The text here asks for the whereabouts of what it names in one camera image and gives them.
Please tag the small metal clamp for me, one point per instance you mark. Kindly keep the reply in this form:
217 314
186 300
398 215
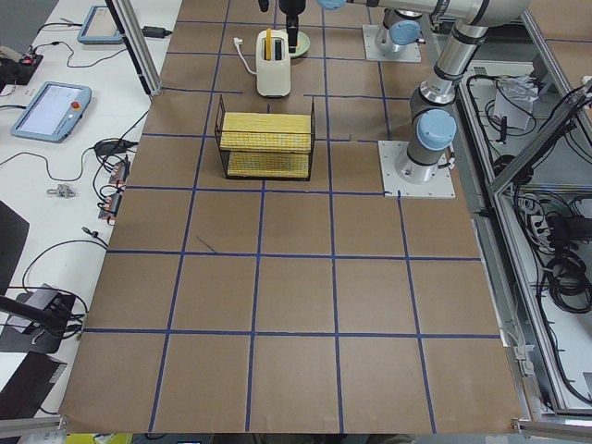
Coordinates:
62 190

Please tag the upper wooden shelf board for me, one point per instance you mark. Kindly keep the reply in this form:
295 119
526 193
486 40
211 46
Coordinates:
287 133

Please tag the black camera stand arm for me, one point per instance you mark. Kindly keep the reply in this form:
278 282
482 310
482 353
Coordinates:
45 318

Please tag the lower wooden shelf board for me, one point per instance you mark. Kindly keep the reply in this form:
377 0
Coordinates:
269 165

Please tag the bread slice in toaster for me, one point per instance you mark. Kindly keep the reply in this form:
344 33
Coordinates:
268 44

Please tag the black wire basket shelf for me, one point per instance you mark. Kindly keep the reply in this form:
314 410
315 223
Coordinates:
224 154

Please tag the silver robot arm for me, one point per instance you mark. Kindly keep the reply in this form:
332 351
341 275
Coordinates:
434 128
401 33

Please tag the aluminium frame post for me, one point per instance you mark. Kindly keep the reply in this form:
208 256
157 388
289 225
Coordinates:
128 26

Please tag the blue teach pendant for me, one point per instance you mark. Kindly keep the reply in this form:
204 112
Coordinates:
53 112
99 27

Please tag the near blue teach pendant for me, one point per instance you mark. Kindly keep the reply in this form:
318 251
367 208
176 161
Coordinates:
53 112

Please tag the white crumpled bag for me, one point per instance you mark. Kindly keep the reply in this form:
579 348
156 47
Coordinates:
514 100

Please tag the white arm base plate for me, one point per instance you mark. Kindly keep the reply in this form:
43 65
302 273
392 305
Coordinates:
403 178
379 47

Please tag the far blue teach pendant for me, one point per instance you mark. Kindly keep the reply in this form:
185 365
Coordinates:
99 27

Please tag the wooden shelf board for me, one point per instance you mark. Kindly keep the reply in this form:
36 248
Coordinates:
287 133
269 165

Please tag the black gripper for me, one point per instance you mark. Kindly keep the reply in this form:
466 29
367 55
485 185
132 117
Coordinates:
290 6

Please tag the black power adapter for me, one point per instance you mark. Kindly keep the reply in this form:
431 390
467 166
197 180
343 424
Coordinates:
155 32

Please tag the light green plate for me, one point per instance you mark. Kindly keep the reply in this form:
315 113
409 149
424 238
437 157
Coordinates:
303 45

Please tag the white two-slot toaster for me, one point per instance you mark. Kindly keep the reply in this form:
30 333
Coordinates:
273 77

